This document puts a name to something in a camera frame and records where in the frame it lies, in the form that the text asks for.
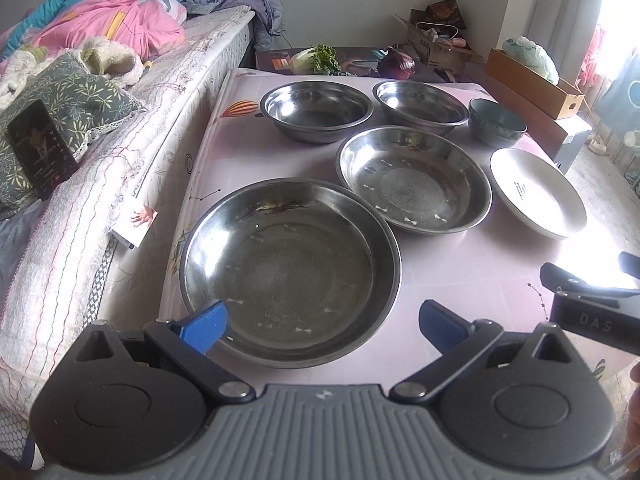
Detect large steel basin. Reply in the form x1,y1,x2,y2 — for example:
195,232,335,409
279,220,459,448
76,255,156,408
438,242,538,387
179,178,401,370

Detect white ceramic plate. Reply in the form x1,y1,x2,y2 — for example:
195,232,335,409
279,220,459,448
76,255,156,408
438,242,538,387
489,148,587,240

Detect medium steel basin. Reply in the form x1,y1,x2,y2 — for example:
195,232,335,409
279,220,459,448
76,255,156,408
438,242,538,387
335,125,492,235

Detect teal ceramic bowl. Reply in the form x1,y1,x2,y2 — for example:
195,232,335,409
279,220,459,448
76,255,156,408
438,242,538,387
469,98,527,148

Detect small steel bowl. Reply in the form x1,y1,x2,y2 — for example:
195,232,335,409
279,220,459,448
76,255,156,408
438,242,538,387
260,80,374,145
372,80,469,136

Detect right hand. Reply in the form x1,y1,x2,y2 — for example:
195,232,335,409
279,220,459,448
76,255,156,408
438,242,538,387
624,363,640,454

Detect mattress paper tag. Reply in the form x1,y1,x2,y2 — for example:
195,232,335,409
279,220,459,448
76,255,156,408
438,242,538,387
111,203,157,249

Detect large brown grey carton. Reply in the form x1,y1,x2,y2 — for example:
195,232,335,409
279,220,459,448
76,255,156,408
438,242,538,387
463,62,592,174

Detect blue patterned hanging sheet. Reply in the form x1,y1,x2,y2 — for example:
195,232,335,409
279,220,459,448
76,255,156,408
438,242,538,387
596,55,640,134

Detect long brown cardboard box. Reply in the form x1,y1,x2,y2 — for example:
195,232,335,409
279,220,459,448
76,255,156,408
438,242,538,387
485,49,584,119

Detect black smartphone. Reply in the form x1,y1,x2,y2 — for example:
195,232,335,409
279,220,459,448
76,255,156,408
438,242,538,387
8,100,79,200

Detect green floral pillow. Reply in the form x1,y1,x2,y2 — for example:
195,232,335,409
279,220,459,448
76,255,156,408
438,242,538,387
1,53,143,219

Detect green plastic bag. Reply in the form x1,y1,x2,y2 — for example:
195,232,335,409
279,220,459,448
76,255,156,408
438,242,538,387
502,36,560,84

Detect white fluffy blanket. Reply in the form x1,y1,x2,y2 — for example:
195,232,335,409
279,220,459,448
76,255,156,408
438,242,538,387
1,37,144,110

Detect open cardboard box clutter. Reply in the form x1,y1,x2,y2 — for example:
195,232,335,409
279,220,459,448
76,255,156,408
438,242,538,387
397,0,484,74

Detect bok choy cabbage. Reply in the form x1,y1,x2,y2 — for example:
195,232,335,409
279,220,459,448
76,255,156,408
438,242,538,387
288,44,350,76

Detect grey curtain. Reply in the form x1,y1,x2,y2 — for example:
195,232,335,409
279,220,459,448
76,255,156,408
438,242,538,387
526,0,602,84

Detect pink and teal quilt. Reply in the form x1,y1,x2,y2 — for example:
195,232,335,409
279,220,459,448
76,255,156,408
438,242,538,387
1,0,186,60

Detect purple grey clothes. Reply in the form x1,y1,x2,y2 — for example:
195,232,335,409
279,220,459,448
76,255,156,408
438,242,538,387
183,0,285,36

